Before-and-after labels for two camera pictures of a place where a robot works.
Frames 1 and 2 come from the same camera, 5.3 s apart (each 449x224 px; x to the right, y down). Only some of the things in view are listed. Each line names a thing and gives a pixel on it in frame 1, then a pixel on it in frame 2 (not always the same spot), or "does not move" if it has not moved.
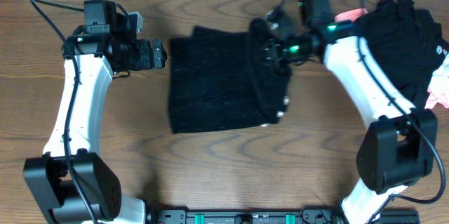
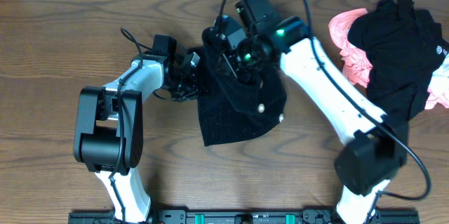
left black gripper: (143, 62) -> (193, 90)
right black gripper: (275, 59) -> (230, 56)
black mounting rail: (310, 215) does not move
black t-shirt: (408, 44) does not move
